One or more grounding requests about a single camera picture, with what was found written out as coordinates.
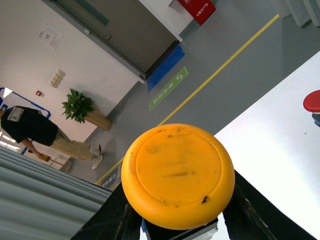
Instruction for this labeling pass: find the blue floor mat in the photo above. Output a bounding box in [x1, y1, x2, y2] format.
[147, 45, 185, 93]

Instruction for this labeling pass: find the left potted plant gold pot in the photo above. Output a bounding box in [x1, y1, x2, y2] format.
[62, 88, 112, 130]

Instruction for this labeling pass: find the red push button switch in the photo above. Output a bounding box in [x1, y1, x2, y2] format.
[303, 90, 320, 127]

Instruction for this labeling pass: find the red fire extinguisher box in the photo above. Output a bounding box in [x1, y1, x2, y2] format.
[168, 0, 216, 26]

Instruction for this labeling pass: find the person in black shirt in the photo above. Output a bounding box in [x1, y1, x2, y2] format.
[0, 106, 104, 170]

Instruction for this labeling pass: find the green floor sign sticker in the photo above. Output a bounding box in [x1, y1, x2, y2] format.
[149, 66, 189, 111]

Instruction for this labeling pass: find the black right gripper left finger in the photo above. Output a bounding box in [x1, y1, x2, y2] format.
[72, 183, 142, 240]

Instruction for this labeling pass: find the yellow push button switch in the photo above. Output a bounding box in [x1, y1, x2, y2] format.
[121, 123, 235, 230]

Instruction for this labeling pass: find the white wall notice paper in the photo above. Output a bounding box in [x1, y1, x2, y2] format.
[37, 21, 64, 51]

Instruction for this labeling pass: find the red fire alarm box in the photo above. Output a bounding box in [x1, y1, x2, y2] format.
[35, 90, 45, 97]

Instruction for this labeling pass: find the grey door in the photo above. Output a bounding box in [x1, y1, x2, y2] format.
[44, 0, 180, 82]

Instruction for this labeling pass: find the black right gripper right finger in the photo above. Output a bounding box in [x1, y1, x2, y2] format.
[222, 171, 315, 240]

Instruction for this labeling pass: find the dark floor sign sticker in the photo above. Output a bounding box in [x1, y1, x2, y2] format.
[101, 165, 121, 190]

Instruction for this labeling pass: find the right grey curtain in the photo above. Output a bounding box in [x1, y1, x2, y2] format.
[285, 0, 320, 27]

